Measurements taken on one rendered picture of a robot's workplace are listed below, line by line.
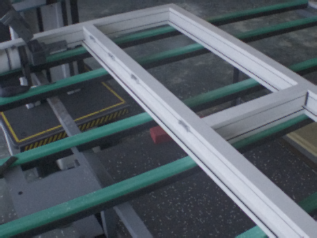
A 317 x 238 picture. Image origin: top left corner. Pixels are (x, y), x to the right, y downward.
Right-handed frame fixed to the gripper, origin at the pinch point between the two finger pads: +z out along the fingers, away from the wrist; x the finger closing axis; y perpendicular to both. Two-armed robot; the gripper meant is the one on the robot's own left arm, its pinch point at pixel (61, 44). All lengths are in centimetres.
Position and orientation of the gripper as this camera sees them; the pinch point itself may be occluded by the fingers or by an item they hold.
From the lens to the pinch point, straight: 159.3
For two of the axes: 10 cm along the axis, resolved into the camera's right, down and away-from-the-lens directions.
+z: 8.7, -2.9, 4.0
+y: -0.1, -8.3, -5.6
